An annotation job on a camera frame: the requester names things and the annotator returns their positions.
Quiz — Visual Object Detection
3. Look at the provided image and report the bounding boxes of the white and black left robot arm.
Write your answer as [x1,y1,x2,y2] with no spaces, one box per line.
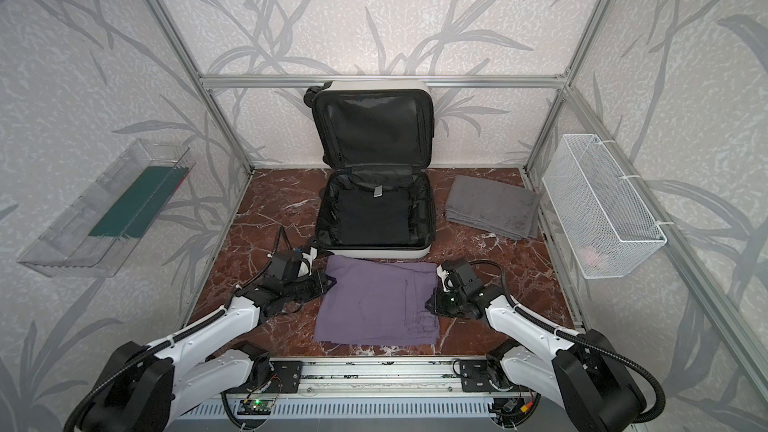
[64,246,335,431]

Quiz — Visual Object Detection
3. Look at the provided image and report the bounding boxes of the black corrugated cable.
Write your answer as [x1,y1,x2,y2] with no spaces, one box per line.
[469,259,667,427]
[62,224,313,432]

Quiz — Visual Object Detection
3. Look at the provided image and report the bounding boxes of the left green circuit board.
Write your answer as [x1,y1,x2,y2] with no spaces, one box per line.
[237,398,275,417]

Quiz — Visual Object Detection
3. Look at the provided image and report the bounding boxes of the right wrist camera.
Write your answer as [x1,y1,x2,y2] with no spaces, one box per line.
[436,266,450,293]

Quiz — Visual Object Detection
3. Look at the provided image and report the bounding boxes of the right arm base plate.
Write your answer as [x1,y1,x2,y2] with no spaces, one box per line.
[456,359,512,393]

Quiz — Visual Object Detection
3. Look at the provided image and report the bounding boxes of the left black corrugated cable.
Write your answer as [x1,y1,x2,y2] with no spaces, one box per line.
[62,224,313,432]

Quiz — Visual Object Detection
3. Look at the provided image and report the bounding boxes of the purple trousers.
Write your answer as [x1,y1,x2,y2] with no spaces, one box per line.
[314,255,439,346]

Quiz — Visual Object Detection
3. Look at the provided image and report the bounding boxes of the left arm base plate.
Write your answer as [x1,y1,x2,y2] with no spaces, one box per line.
[257,360,304,395]

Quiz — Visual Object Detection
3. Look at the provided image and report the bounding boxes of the right black corrugated cable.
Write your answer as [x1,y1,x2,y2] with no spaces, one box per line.
[469,259,667,427]

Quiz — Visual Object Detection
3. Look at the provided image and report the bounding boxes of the black t-shirt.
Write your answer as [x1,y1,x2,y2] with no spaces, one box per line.
[336,189,410,246]

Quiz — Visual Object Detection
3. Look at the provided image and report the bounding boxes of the aluminium front rail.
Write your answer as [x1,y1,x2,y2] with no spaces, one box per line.
[231,356,534,399]

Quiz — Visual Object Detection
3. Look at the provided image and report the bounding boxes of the green board in shelf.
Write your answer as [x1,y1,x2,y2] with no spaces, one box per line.
[88,166,190,239]

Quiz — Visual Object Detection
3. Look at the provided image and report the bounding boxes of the grey towel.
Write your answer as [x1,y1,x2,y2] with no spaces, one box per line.
[445,176,540,240]

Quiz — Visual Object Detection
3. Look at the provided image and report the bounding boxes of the black and white suitcase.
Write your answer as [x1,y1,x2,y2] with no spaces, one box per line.
[304,79,437,259]

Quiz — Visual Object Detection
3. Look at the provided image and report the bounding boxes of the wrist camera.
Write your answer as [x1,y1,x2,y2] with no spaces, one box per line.
[436,266,450,293]
[298,245,318,277]

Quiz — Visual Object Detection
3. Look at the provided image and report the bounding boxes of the white wire mesh basket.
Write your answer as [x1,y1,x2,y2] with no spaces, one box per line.
[543,134,667,279]

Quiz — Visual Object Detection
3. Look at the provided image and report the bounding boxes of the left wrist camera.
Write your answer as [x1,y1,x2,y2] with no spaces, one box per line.
[298,245,318,277]

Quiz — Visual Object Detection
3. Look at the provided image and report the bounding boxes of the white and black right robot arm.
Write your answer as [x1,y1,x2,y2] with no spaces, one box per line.
[426,259,666,431]

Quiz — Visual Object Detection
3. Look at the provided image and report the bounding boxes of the pink object in basket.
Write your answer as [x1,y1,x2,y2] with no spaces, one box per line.
[577,246,608,270]

